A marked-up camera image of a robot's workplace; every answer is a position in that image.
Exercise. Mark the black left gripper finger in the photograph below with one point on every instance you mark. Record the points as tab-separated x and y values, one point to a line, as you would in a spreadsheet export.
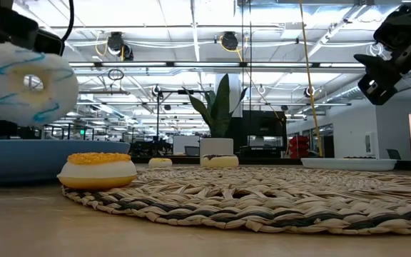
9	34

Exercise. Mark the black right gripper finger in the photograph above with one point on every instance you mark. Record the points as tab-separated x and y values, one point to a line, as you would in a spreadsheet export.
398	26
380	82

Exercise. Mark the yellow sprinkled white donut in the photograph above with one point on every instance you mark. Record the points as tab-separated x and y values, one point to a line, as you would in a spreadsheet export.
96	173

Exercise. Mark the chocolate donut with pink drizzle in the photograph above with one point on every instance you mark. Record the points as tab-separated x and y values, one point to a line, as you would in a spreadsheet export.
219	162

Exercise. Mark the small yellow sprinkled donut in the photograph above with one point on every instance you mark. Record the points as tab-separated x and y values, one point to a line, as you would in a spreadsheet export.
160	163

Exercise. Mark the dark office chair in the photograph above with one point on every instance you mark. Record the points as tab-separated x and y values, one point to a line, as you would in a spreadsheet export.
394	154

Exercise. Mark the light blue plate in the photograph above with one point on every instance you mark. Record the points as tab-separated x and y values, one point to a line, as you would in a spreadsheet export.
348	164

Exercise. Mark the black monitor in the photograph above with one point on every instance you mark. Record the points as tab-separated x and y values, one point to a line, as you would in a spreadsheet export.
5	131

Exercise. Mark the red object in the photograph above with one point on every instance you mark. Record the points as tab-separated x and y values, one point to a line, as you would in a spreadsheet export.
299	146

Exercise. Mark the blue bowl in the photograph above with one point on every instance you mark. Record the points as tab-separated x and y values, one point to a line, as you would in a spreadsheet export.
30	160

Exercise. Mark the round woven straw placemat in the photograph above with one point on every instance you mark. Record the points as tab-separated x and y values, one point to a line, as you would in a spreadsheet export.
262	200

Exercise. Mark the black tripod stand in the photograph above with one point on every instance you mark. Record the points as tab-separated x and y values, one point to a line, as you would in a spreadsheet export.
157	114

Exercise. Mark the snake plant in white pot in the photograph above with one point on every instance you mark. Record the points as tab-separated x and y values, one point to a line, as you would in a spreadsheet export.
216	146

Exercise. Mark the white panel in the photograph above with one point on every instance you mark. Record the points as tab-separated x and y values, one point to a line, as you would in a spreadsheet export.
184	142

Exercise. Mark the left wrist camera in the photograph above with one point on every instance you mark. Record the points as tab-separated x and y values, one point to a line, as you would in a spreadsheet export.
50	42

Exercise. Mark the black aluminium table frame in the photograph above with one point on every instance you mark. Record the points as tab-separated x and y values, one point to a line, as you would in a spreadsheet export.
262	161

